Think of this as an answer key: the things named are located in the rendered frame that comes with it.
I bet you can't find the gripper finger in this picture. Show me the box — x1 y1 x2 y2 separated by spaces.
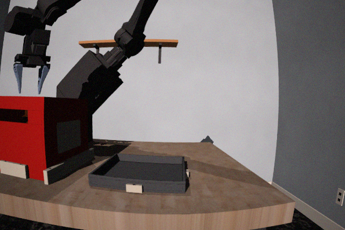
38 66 50 94
13 64 23 94

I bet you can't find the orange bottle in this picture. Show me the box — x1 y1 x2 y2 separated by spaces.
18 110 28 123

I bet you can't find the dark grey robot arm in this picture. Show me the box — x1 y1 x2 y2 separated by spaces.
4 0 158 78

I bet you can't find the red crate with dividers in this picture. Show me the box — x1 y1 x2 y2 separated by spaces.
0 96 88 181

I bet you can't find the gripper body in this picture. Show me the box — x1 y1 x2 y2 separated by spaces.
13 54 51 68

